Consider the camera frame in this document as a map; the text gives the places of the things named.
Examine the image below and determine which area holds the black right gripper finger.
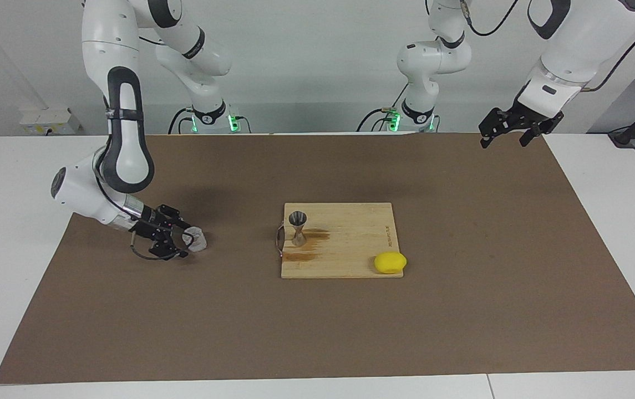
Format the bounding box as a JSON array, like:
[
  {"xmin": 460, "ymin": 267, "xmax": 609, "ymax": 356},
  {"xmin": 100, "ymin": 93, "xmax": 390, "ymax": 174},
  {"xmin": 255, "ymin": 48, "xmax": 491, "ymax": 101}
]
[
  {"xmin": 155, "ymin": 205, "xmax": 191, "ymax": 229},
  {"xmin": 149, "ymin": 236, "xmax": 189, "ymax": 260}
]

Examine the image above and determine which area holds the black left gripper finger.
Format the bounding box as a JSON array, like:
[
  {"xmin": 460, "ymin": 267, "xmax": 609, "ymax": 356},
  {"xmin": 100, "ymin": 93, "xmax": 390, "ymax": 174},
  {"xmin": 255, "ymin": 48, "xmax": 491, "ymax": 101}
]
[
  {"xmin": 479, "ymin": 108, "xmax": 517, "ymax": 149},
  {"xmin": 519, "ymin": 114, "xmax": 565, "ymax": 147}
]

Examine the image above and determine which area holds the clear plastic cup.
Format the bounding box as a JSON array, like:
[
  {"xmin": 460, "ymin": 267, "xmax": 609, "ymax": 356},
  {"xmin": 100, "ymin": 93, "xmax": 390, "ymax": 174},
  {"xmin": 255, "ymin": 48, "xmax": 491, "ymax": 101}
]
[{"xmin": 182, "ymin": 226, "xmax": 207, "ymax": 253}]

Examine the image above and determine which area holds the steel double jigger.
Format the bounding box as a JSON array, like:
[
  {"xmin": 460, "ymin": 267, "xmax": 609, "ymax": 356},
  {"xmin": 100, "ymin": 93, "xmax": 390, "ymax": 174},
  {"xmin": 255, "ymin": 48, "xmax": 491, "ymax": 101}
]
[{"xmin": 288, "ymin": 211, "xmax": 309, "ymax": 247}]

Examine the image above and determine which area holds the brown table mat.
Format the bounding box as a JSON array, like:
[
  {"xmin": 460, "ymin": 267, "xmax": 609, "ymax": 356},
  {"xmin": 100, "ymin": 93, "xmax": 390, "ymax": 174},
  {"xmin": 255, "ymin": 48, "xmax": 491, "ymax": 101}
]
[{"xmin": 0, "ymin": 133, "xmax": 635, "ymax": 384}]

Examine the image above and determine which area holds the yellow lemon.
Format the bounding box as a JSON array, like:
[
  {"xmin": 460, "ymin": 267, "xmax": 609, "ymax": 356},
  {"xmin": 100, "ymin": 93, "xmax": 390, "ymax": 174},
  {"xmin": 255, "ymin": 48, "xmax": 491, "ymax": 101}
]
[{"xmin": 374, "ymin": 251, "xmax": 408, "ymax": 275}]

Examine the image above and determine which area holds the bamboo cutting board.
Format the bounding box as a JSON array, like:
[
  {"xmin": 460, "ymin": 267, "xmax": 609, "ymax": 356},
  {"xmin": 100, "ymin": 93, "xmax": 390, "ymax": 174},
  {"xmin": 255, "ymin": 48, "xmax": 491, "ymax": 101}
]
[{"xmin": 276, "ymin": 202, "xmax": 405, "ymax": 279}]

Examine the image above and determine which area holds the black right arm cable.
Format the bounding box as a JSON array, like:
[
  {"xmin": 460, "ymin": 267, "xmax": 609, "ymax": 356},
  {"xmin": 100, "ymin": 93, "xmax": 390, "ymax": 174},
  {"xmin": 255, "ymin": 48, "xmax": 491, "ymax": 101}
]
[{"xmin": 93, "ymin": 155, "xmax": 193, "ymax": 261}]

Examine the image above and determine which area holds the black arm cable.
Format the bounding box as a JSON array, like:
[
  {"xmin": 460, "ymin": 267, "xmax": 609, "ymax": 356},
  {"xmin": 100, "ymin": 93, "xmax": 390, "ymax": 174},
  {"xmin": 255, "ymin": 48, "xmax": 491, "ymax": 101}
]
[
  {"xmin": 459, "ymin": 0, "xmax": 635, "ymax": 93},
  {"xmin": 93, "ymin": 155, "xmax": 193, "ymax": 261}
]

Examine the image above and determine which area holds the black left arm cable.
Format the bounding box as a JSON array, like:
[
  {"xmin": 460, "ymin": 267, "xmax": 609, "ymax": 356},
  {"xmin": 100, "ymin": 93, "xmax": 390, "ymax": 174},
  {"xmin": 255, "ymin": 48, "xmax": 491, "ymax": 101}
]
[{"xmin": 459, "ymin": 0, "xmax": 635, "ymax": 93}]

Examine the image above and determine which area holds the black right base cable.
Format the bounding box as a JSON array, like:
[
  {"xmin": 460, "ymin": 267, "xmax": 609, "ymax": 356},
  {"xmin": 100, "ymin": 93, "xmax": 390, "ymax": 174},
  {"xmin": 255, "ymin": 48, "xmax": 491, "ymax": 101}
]
[{"xmin": 167, "ymin": 107, "xmax": 191, "ymax": 135}]

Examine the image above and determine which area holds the black base cable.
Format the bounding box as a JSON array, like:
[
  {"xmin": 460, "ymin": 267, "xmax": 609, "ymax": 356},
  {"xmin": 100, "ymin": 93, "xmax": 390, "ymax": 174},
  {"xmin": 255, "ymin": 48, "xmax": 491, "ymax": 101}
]
[
  {"xmin": 167, "ymin": 107, "xmax": 191, "ymax": 135},
  {"xmin": 357, "ymin": 86, "xmax": 410, "ymax": 132}
]

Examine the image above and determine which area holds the black left base cable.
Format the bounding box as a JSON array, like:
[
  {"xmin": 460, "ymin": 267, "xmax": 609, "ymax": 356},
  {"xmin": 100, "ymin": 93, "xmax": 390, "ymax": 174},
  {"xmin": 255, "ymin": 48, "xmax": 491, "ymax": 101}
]
[{"xmin": 357, "ymin": 86, "xmax": 410, "ymax": 132}]

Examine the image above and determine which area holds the white wall socket box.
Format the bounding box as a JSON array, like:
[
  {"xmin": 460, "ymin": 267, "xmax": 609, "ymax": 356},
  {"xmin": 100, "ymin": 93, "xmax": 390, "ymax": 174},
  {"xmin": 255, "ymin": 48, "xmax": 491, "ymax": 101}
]
[{"xmin": 19, "ymin": 108, "xmax": 80, "ymax": 135}]

